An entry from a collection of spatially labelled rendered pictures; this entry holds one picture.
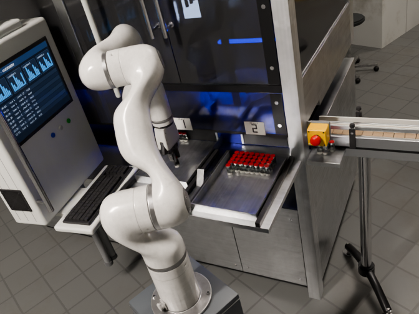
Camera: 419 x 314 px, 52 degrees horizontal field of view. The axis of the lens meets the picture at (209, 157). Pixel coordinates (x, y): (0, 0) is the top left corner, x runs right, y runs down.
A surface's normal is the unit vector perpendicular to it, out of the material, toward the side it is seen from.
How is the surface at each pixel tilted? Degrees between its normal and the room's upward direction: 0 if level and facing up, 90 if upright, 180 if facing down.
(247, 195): 0
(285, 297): 0
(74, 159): 90
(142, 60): 48
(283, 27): 90
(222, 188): 0
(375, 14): 90
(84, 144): 90
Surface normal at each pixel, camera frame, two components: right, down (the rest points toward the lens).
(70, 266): -0.21, -0.81
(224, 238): -0.43, 0.58
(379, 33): -0.74, 0.49
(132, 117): 0.17, -0.15
